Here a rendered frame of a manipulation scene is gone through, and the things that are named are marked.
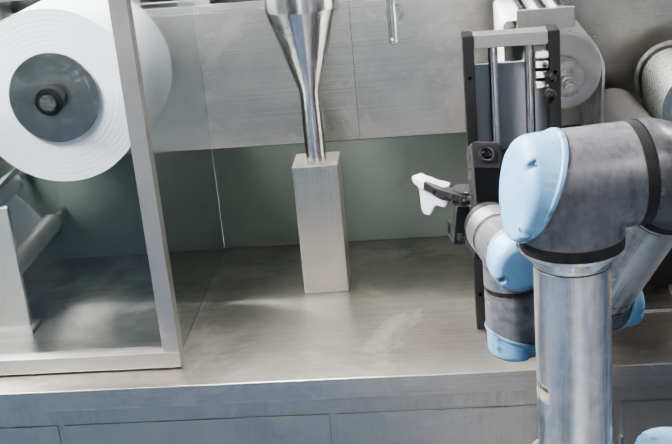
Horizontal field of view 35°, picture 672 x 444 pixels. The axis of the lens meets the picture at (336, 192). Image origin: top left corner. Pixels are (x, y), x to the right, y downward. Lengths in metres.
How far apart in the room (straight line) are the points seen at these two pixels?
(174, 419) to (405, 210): 0.74
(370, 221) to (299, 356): 0.55
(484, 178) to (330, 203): 0.56
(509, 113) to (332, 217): 0.44
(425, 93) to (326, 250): 0.42
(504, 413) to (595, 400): 0.67
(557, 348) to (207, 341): 0.95
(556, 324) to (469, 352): 0.71
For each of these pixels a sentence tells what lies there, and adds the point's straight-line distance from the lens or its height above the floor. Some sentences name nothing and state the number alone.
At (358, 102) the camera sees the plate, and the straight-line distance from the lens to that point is 2.31.
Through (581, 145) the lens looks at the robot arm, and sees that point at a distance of 1.15.
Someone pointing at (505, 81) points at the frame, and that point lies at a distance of 1.86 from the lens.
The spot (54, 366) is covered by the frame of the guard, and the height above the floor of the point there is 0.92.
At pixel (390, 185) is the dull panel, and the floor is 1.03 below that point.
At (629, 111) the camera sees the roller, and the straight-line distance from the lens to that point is 2.09.
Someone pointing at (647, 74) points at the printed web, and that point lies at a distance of 2.21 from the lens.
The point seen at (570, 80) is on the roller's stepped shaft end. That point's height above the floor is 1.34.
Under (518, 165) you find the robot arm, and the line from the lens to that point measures 1.15.
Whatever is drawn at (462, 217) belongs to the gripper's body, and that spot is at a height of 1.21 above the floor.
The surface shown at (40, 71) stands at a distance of 1.83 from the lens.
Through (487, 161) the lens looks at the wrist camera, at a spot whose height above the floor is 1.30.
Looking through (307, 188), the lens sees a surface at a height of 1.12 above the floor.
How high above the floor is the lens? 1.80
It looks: 19 degrees down
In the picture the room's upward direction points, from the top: 5 degrees counter-clockwise
